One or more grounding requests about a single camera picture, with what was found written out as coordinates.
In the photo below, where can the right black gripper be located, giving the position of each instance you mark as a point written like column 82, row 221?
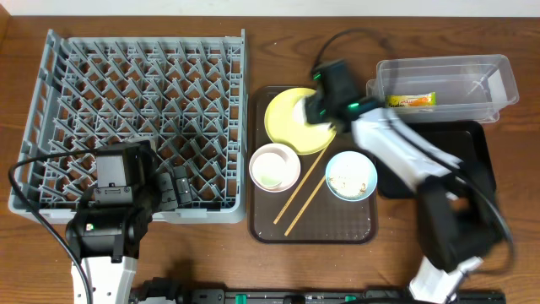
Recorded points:
column 317, row 108

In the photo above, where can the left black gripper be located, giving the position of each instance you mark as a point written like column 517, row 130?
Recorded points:
column 174, row 191

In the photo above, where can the light blue bowl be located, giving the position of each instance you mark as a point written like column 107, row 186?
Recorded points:
column 351, row 176

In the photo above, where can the white bowl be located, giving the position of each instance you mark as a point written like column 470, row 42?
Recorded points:
column 291, row 170

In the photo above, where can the yellow green snack wrapper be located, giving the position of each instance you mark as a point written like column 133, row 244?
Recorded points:
column 422, row 100

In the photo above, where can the white tissue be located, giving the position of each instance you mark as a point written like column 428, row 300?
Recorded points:
column 300, row 115

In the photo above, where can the light green cup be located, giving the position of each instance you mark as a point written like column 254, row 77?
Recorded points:
column 268, row 170

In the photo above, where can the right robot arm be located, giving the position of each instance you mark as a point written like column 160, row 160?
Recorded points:
column 458, row 218

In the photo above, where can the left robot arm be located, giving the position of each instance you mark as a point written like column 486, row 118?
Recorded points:
column 113, row 216

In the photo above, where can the grey plastic dishwasher rack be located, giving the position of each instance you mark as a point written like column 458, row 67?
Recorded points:
column 187, row 93

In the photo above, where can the black waste tray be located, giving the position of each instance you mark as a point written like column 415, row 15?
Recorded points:
column 463, row 139

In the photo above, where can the upper wooden chopstick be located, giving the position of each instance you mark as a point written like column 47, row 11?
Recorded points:
column 300, row 185

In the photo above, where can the wooden chopstick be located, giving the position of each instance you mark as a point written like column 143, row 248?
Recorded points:
column 305, row 206
column 300, row 185

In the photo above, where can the yellow round plate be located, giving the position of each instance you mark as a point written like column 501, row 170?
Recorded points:
column 282, row 129

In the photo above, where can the dark brown serving tray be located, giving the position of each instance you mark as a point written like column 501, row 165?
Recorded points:
column 327, row 220

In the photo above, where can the lower wooden chopstick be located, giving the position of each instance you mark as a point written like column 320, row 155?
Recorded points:
column 305, row 206

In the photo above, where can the clear plastic bin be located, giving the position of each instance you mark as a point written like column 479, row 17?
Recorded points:
column 474, row 87

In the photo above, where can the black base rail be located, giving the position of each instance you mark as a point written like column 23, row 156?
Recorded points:
column 162, row 290

